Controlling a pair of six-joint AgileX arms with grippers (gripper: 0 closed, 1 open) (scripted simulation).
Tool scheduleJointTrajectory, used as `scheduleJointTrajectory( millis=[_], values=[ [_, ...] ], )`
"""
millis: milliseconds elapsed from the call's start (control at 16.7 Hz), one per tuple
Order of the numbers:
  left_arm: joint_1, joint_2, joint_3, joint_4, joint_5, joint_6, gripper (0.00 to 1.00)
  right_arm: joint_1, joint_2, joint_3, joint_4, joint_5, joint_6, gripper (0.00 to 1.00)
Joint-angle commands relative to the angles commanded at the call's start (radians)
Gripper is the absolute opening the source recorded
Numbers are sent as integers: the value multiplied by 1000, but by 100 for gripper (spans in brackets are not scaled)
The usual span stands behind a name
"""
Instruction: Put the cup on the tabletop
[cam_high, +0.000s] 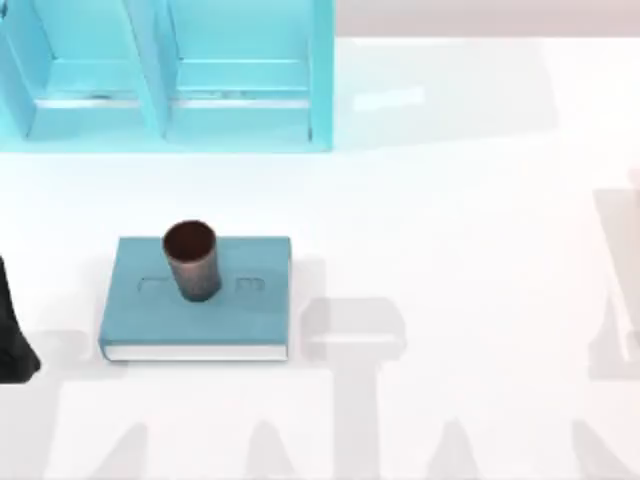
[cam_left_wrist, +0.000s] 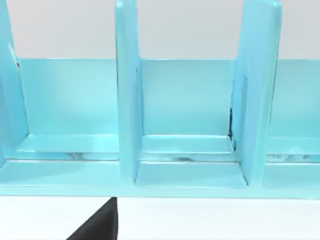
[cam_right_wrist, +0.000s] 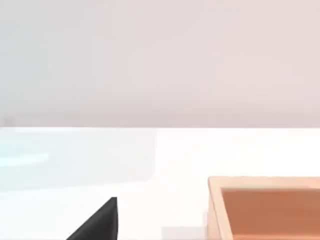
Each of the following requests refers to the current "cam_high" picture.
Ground brown cup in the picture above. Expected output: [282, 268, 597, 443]
[161, 219, 223, 303]

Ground light blue rack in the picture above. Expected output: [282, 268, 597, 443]
[0, 0, 335, 154]

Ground teal blue book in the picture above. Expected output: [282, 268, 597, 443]
[97, 235, 293, 363]

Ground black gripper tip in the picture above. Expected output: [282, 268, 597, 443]
[0, 255, 42, 385]

